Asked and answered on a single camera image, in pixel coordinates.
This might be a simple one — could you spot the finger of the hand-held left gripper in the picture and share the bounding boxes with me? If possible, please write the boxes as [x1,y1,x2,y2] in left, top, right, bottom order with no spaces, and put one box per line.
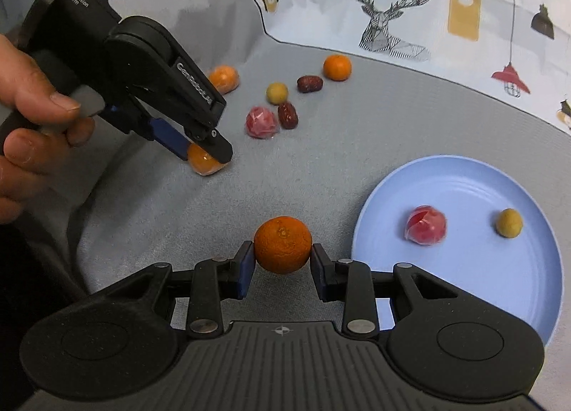
[107,99,192,162]
[129,51,234,166]

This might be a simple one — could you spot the person's left hand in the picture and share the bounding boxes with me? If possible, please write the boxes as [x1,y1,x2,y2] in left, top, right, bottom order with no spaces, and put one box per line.
[0,34,96,226]

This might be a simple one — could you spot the yellow-brown round fruit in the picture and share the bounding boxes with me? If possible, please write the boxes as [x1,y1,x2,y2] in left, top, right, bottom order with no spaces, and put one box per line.
[495,208,524,239]
[266,82,289,105]

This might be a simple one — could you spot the light blue plate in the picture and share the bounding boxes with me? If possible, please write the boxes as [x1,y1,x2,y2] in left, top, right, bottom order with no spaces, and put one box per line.
[352,155,564,342]

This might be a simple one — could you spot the bare orange mandarin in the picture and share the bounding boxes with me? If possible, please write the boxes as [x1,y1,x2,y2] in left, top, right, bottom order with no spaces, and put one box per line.
[323,55,353,81]
[254,216,313,275]

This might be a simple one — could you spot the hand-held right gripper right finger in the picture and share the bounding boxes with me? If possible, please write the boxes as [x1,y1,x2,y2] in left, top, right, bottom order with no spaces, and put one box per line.
[311,242,447,337]

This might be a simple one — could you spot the plastic orange mandarin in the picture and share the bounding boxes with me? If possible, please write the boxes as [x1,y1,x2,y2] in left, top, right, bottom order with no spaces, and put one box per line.
[209,65,241,96]
[186,143,228,177]

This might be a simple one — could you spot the plastic red fruit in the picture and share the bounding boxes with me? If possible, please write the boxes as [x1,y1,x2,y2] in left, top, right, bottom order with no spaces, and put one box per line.
[244,106,281,140]
[404,205,448,246]

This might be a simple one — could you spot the red jujube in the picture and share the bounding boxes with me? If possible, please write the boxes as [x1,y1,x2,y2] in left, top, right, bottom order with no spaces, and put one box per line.
[297,75,324,94]
[277,101,299,130]

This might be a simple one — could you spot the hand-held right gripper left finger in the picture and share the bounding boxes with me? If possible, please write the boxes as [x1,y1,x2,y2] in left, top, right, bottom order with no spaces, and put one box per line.
[133,240,257,339]

